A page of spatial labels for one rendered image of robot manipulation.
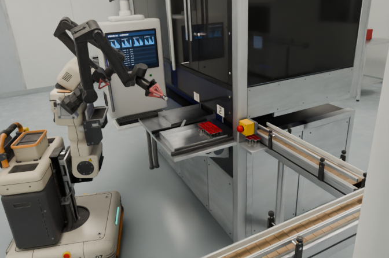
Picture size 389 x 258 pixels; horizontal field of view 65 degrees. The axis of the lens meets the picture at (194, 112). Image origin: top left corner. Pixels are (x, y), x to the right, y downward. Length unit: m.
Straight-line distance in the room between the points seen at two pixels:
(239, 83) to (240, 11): 0.37
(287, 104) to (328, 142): 0.54
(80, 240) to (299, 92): 1.67
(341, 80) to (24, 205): 2.13
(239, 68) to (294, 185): 1.02
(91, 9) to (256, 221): 5.71
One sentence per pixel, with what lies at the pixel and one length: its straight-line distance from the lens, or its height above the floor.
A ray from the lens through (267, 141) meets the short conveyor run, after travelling 1.76.
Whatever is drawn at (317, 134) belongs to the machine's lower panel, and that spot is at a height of 0.77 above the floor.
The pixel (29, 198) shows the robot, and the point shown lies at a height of 0.66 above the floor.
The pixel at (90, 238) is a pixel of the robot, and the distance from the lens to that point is 2.22.
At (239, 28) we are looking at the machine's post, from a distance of 1.64.
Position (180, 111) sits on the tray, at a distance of 2.33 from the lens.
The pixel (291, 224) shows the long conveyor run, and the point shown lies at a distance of 1.16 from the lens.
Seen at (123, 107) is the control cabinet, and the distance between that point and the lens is 2.55.
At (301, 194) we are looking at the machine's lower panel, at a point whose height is 0.32.
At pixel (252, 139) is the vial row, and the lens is 1.78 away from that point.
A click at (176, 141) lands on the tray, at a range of 1.86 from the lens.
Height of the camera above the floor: 1.70
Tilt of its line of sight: 21 degrees down
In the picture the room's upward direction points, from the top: 3 degrees counter-clockwise
